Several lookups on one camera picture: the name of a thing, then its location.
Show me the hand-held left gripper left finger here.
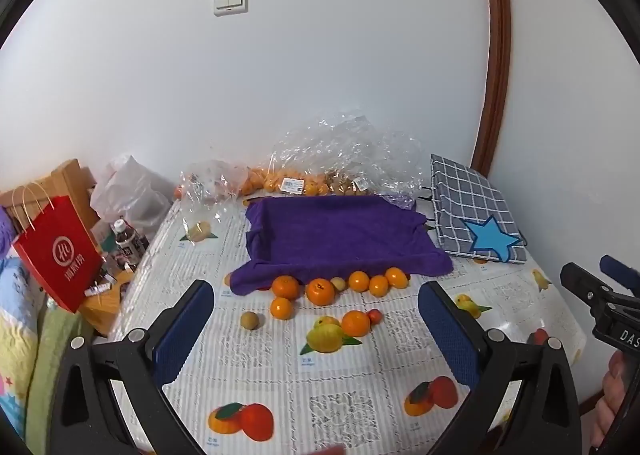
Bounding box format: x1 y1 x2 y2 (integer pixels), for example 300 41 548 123
47 279 217 455

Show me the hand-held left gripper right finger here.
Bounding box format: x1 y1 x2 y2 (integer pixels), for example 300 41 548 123
417 280 583 455

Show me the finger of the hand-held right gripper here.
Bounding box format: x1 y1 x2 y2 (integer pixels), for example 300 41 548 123
559 262 617 321
599 255 640 298

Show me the large orange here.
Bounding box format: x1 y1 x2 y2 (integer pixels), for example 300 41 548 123
271 275 301 300
305 278 336 307
341 310 372 338

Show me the person's right hand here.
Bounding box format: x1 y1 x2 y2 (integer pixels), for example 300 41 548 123
587 351 627 449

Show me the wooden nightstand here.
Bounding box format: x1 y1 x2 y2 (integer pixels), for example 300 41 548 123
80 265 136 336

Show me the clear drink bottle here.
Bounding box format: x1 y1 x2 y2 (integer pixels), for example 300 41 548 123
111 218 143 266

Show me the grey checked bag blue star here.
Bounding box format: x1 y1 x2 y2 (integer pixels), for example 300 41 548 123
419 153 527 265

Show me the empty clear plastic bag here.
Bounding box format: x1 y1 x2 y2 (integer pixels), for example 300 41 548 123
177 160 253 243

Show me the purple towel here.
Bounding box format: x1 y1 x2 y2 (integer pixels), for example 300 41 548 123
223 194 455 297

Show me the red paper bag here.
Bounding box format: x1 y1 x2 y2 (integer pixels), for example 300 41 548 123
0 183 104 314

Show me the white plastic bag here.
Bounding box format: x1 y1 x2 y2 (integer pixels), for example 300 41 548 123
90 155 173 238

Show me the colourful quilt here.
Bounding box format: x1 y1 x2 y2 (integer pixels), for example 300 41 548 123
0 255 93 441

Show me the clear plastic bag of oranges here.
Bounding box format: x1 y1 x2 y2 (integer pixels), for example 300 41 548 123
239 135 333 198

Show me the clear plastic bag of longans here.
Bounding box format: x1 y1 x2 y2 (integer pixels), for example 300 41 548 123
320 110 436 200

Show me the purple cloth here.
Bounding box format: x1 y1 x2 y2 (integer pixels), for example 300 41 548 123
0 207 21 261

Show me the brown wooden door frame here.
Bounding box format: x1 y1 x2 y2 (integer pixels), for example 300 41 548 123
470 0 512 180

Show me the white light switch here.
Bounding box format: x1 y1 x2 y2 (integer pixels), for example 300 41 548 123
213 0 248 17

